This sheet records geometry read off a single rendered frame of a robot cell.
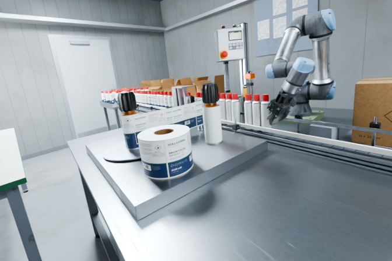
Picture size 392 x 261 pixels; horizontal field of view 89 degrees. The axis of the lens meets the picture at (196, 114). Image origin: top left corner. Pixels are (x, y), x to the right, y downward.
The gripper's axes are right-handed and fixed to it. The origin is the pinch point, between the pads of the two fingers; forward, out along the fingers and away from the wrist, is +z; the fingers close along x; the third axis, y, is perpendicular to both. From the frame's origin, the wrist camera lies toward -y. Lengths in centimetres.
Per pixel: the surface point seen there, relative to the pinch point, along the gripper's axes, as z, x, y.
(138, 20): 71, -456, -129
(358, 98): -26.5, 21.6, -15.1
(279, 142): 3.1, 9.9, 5.9
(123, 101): 1, -43, 63
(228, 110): 10.1, -26.9, 2.5
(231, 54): -18.4, -45.5, -4.9
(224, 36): -27, -53, -2
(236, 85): 112, -184, -222
